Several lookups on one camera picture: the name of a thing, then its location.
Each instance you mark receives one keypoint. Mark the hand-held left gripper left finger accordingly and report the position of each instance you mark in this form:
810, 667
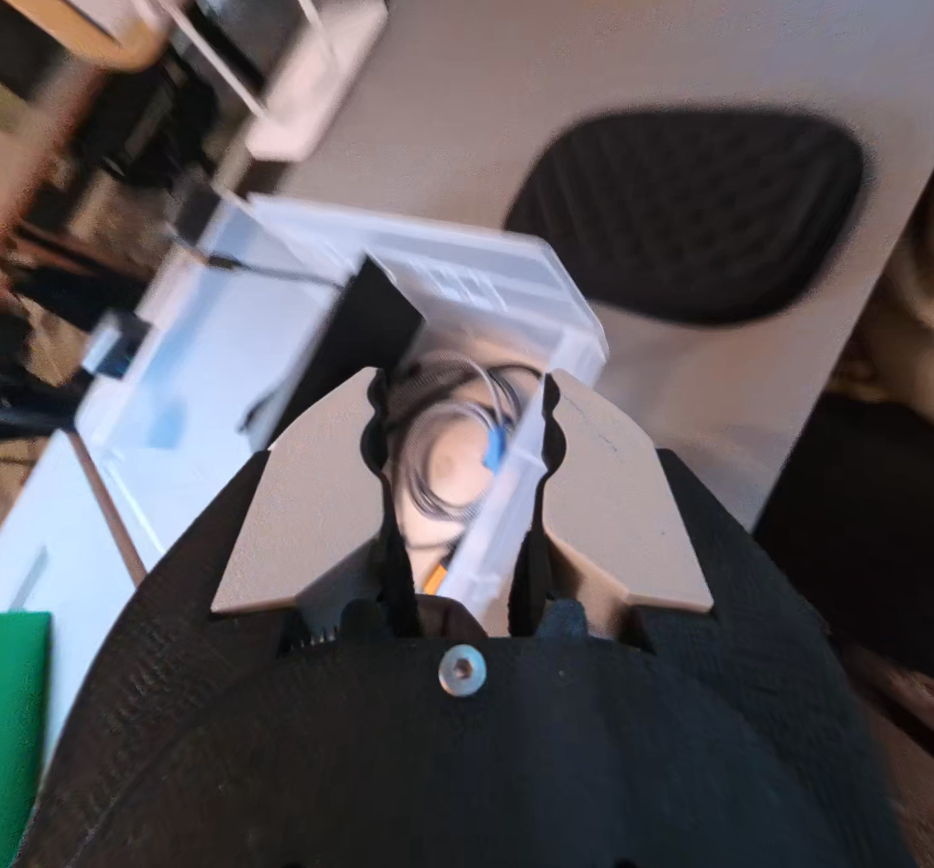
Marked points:
314, 518

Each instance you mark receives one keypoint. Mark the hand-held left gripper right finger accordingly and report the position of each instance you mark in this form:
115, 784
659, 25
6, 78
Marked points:
620, 518

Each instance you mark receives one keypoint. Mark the clear plastic bin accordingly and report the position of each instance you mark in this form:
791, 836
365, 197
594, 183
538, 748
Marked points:
219, 343

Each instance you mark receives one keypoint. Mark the black bin divider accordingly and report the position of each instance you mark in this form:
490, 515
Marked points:
372, 328

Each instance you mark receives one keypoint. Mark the small grey box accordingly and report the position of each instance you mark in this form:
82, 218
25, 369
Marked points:
197, 211
117, 343

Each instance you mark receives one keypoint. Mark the black mesh wrist rest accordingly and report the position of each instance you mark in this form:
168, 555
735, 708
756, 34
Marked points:
693, 219

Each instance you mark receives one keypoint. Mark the green plastic bin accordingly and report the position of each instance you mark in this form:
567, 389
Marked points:
22, 722

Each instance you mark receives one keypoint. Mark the white document stand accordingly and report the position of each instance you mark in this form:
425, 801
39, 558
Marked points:
321, 73

